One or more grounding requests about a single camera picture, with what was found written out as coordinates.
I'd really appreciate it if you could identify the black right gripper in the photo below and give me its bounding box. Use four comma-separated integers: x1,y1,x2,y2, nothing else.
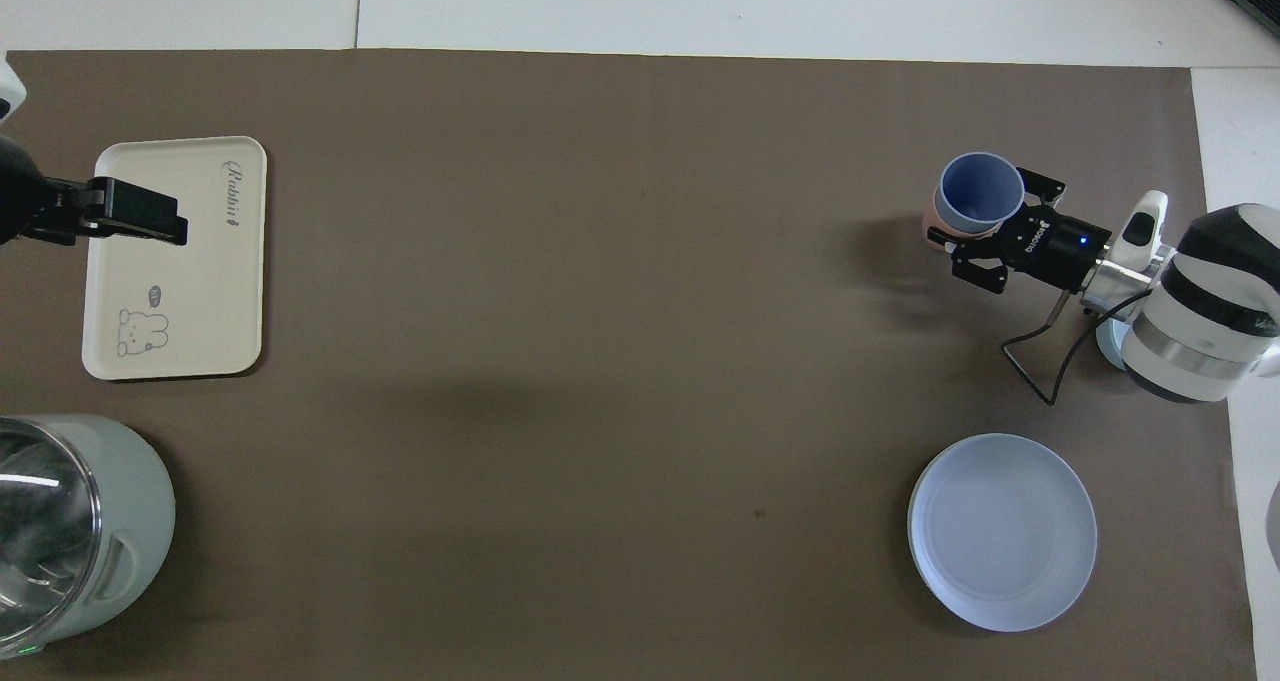
945,164,1111,294

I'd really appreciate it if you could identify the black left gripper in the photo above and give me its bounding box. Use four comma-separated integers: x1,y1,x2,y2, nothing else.
0,136,188,247

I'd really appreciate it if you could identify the blue ribbed plastic cup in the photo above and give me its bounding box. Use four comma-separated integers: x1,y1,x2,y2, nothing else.
935,152,1026,237

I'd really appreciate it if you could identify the pink plastic cup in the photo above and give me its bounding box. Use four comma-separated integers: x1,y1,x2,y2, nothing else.
922,186,1001,252

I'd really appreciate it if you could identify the cream rabbit print tray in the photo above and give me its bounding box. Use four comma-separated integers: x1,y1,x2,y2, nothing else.
82,136,269,380

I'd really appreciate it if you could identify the light blue bowl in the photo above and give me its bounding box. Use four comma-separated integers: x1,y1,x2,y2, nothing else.
1095,316,1136,372

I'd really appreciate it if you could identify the pale green cooking pot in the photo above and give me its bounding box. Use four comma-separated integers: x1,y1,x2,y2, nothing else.
0,414,177,660

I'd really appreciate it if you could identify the pale blue round plate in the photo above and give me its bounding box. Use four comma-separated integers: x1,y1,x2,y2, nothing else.
907,433,1098,633

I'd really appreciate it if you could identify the brown paper table mat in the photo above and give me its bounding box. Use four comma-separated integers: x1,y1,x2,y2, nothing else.
0,49,1259,681

